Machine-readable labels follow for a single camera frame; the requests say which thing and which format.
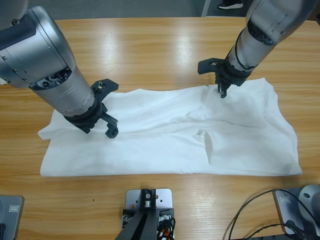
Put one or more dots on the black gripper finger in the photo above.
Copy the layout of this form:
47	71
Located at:
224	91
112	127
219	86

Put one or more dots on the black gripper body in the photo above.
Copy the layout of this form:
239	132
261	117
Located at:
90	115
232	76

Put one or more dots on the white t-shirt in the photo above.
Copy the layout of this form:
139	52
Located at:
150	150

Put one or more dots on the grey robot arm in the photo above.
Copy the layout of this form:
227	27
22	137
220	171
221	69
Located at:
37	50
262	30

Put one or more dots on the black sneaker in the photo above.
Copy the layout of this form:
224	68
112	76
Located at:
230	5

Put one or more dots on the white metal leg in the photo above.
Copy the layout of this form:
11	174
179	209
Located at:
207	7

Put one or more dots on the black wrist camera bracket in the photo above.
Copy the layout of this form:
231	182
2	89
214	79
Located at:
107	85
207	66

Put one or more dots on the white mount block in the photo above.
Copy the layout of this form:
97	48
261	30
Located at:
165	200

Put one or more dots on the grey base plate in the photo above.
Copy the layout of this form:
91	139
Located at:
12	217
283	207

